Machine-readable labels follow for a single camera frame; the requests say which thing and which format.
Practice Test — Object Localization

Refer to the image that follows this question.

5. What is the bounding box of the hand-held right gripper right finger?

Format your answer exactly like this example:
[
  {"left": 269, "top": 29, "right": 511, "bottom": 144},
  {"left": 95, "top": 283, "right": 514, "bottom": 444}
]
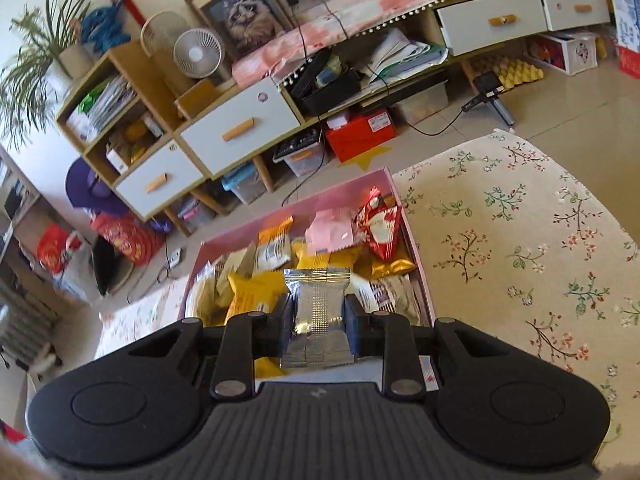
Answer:
[{"left": 342, "top": 292, "right": 546, "bottom": 401}]

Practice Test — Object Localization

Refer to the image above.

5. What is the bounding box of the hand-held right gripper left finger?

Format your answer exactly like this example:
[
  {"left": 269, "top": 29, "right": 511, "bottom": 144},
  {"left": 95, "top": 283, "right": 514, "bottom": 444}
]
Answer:
[{"left": 95, "top": 292, "right": 296, "bottom": 401}]

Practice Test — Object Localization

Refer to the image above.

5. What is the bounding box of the silver foil snack packet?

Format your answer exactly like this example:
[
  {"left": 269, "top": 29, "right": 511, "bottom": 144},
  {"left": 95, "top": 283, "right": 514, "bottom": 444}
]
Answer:
[{"left": 279, "top": 266, "right": 357, "bottom": 370}]

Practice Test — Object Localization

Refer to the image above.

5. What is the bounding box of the small yellow snack packet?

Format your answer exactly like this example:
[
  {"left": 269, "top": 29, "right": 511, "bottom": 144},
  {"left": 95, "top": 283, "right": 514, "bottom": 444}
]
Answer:
[{"left": 224, "top": 269, "right": 287, "bottom": 326}]

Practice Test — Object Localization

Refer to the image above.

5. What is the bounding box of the white packet with brown print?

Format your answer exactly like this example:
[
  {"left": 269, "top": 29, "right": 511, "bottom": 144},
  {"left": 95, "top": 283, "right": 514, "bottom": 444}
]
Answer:
[{"left": 357, "top": 274, "right": 418, "bottom": 323}]

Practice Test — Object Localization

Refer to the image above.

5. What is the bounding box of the golden brown snack packet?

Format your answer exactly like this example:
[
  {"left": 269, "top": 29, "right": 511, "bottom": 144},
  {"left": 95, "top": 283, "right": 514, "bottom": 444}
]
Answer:
[{"left": 369, "top": 254, "right": 417, "bottom": 278}]

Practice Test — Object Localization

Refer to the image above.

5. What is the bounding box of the yellow packet with white label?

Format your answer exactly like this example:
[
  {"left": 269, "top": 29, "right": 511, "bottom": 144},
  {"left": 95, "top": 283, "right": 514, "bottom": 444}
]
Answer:
[{"left": 255, "top": 215, "right": 294, "bottom": 275}]

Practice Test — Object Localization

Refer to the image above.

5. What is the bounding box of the pink snack packet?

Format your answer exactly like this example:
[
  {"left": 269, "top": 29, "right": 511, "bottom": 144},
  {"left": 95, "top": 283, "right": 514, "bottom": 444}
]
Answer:
[{"left": 305, "top": 209, "right": 355, "bottom": 257}]

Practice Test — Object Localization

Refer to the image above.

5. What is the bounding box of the red white snack packet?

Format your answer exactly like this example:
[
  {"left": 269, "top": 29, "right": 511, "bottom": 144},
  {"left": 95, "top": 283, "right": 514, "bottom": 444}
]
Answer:
[{"left": 354, "top": 186, "right": 402, "bottom": 262}]

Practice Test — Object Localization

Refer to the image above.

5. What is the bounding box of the silver box with pink lining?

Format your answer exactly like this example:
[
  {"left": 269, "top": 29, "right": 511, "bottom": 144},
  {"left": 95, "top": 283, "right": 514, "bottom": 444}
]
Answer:
[{"left": 182, "top": 166, "right": 441, "bottom": 396}]

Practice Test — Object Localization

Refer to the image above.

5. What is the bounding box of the floral tablecloth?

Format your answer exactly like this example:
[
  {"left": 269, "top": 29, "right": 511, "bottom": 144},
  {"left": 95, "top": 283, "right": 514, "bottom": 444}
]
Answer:
[{"left": 92, "top": 130, "right": 640, "bottom": 461}]

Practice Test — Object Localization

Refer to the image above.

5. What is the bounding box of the red printed bag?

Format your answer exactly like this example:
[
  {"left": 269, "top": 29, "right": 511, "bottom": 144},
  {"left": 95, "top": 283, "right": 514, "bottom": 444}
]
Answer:
[{"left": 91, "top": 211, "right": 167, "bottom": 267}]

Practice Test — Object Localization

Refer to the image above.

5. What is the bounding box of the black folder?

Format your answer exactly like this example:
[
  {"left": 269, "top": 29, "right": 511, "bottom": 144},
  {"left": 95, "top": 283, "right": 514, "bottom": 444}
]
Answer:
[{"left": 92, "top": 235, "right": 137, "bottom": 297}]

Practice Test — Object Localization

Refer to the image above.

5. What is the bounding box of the red shoebox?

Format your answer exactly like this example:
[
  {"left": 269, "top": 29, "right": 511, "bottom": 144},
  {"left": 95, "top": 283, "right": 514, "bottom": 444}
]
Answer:
[{"left": 324, "top": 109, "right": 399, "bottom": 162}]

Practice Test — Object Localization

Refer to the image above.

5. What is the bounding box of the white drawer with round sticker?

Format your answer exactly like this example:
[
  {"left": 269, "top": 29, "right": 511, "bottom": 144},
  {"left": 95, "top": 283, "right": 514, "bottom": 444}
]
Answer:
[{"left": 179, "top": 77, "right": 303, "bottom": 178}]

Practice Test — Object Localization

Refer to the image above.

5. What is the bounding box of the black case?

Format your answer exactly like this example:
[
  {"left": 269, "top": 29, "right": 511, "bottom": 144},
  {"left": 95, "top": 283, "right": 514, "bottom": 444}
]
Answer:
[{"left": 289, "top": 49, "right": 364, "bottom": 117}]

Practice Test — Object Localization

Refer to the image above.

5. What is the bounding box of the large clear storage bin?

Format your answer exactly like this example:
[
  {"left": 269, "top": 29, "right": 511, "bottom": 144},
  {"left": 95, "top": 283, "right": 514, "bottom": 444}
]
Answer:
[{"left": 398, "top": 82, "right": 451, "bottom": 127}]

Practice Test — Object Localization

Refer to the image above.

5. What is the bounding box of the red and white shopping bag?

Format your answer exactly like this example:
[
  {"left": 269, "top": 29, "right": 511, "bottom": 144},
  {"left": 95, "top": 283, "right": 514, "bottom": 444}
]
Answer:
[{"left": 36, "top": 224, "right": 99, "bottom": 302}]

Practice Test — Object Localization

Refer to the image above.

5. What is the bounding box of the small white carton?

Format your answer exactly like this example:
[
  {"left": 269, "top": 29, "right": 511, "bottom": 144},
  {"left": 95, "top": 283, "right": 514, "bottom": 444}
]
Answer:
[{"left": 106, "top": 144, "right": 132, "bottom": 176}]

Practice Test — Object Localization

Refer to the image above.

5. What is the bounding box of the purple hat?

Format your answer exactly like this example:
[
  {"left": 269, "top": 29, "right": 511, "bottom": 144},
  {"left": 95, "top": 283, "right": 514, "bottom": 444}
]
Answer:
[{"left": 65, "top": 156, "right": 132, "bottom": 213}]

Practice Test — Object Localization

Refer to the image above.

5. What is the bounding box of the small cardboard box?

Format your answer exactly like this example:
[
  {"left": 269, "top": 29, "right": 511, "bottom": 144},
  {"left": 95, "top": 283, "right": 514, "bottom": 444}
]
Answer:
[{"left": 174, "top": 77, "right": 222, "bottom": 117}]

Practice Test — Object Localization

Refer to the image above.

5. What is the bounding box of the grey radiator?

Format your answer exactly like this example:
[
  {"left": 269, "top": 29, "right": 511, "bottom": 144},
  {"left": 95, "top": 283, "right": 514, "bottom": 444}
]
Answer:
[{"left": 0, "top": 277, "right": 63, "bottom": 368}]

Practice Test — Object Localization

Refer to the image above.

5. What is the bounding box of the black handheld gimbal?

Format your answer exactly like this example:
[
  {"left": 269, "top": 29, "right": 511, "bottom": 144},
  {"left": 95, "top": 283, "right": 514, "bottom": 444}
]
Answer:
[{"left": 460, "top": 71, "right": 517, "bottom": 127}]

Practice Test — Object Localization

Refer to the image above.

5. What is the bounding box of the pile of papers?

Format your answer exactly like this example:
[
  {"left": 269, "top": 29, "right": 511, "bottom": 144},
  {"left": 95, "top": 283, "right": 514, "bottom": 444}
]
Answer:
[{"left": 360, "top": 29, "right": 449, "bottom": 87}]

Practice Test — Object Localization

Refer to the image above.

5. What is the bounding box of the wooden shelf cabinet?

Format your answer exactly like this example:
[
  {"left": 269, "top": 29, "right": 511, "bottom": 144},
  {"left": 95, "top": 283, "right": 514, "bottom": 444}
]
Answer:
[{"left": 55, "top": 40, "right": 306, "bottom": 236}]

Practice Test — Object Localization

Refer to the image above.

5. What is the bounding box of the stack of magazines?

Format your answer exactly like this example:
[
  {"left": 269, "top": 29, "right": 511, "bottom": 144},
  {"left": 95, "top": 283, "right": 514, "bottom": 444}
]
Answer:
[{"left": 65, "top": 74, "right": 137, "bottom": 142}]

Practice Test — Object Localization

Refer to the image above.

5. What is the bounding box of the white desk fan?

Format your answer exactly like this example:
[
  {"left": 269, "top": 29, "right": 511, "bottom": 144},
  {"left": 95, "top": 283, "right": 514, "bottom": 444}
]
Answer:
[{"left": 172, "top": 28, "right": 226, "bottom": 81}]

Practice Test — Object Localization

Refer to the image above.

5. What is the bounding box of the yellow egg tray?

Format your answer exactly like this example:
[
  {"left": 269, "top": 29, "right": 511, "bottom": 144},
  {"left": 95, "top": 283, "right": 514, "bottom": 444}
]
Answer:
[{"left": 470, "top": 55, "right": 547, "bottom": 92}]

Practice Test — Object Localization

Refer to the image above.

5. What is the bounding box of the long wooden bench cabinet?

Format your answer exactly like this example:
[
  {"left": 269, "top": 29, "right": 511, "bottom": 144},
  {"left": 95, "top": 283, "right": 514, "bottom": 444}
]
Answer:
[{"left": 280, "top": 0, "right": 616, "bottom": 126}]

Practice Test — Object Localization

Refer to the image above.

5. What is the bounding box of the wide white bench drawer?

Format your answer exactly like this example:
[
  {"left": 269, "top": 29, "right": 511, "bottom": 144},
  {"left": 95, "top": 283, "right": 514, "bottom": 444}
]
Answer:
[{"left": 436, "top": 0, "right": 548, "bottom": 57}]

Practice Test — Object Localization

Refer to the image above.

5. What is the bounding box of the framed cat picture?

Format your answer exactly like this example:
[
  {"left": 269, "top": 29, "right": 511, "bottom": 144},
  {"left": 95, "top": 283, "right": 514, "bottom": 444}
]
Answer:
[{"left": 185, "top": 0, "right": 297, "bottom": 63}]

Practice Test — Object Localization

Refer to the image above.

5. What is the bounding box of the pink floral cloth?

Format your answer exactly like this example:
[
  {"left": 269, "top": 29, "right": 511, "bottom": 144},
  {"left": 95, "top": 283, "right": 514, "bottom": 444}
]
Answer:
[{"left": 231, "top": 0, "right": 501, "bottom": 88}]

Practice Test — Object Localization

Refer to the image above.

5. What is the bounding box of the beige round fan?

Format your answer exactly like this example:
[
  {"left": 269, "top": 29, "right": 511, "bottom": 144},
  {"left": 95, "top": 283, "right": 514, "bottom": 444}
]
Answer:
[{"left": 140, "top": 10, "right": 185, "bottom": 58}]

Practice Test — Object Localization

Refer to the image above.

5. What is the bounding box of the blue knitted toy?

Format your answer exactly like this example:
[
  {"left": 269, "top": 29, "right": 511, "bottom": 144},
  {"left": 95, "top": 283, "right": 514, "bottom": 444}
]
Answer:
[{"left": 80, "top": 0, "right": 132, "bottom": 57}]

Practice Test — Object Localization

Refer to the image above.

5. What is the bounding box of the white printed box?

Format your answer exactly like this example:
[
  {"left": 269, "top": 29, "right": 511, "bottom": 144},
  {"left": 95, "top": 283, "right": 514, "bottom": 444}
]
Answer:
[{"left": 527, "top": 31, "right": 599, "bottom": 77}]

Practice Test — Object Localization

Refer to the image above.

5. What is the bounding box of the potted green plant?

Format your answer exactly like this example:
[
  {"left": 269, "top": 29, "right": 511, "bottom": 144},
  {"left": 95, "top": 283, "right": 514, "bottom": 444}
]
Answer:
[{"left": 0, "top": 0, "right": 98, "bottom": 153}]

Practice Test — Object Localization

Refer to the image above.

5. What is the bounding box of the narrow white bench drawer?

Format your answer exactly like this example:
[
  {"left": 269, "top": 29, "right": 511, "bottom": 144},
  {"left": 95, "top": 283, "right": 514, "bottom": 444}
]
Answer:
[{"left": 540, "top": 0, "right": 612, "bottom": 32}]

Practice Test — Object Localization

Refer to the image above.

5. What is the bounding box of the red and white carton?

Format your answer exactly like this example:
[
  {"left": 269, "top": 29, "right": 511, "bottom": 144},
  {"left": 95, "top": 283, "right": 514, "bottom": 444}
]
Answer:
[{"left": 606, "top": 0, "right": 640, "bottom": 80}]

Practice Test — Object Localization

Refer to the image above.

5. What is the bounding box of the white drawer with wooden handle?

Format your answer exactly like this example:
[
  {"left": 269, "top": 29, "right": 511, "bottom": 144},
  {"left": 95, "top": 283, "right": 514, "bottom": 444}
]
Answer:
[{"left": 114, "top": 139, "right": 206, "bottom": 221}]

